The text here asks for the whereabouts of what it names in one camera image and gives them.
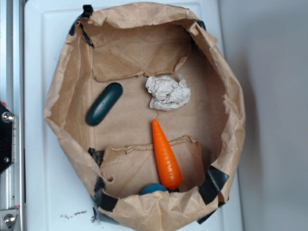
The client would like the white paper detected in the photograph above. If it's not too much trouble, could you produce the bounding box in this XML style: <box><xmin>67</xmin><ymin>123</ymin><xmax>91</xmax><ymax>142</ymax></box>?
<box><xmin>145</xmin><ymin>75</ymin><xmax>191</xmax><ymax>112</ymax></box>

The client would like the dark green capsule toy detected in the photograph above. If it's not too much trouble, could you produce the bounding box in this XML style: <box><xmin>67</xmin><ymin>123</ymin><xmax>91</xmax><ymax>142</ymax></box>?
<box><xmin>85</xmin><ymin>82</ymin><xmax>123</xmax><ymax>126</ymax></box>

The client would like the orange plastic carrot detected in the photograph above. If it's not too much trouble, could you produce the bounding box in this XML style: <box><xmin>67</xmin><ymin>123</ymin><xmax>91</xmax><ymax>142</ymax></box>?
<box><xmin>152</xmin><ymin>119</ymin><xmax>182</xmax><ymax>190</ymax></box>

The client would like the blue ball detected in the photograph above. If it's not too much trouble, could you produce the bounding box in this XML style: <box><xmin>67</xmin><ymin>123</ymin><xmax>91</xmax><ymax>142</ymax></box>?
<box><xmin>141</xmin><ymin>183</ymin><xmax>168</xmax><ymax>195</ymax></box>

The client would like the brown paper bag bin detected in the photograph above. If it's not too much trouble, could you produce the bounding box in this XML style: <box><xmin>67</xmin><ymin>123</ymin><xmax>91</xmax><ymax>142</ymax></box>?
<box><xmin>44</xmin><ymin>2</ymin><xmax>246</xmax><ymax>231</ymax></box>

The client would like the white tray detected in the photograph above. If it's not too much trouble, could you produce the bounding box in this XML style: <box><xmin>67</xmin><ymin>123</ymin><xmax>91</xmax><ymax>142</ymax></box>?
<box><xmin>25</xmin><ymin>0</ymin><xmax>243</xmax><ymax>231</ymax></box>

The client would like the black mounting plate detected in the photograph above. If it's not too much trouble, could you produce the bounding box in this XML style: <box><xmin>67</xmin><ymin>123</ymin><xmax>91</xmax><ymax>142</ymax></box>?
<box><xmin>0</xmin><ymin>102</ymin><xmax>14</xmax><ymax>174</ymax></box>

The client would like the aluminium frame rail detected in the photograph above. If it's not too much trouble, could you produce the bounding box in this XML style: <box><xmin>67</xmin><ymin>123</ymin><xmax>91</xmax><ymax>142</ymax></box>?
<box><xmin>0</xmin><ymin>0</ymin><xmax>26</xmax><ymax>231</ymax></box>

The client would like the metal corner bracket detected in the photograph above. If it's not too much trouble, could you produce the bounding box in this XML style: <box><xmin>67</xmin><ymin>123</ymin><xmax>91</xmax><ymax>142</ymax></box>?
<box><xmin>0</xmin><ymin>209</ymin><xmax>19</xmax><ymax>231</ymax></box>

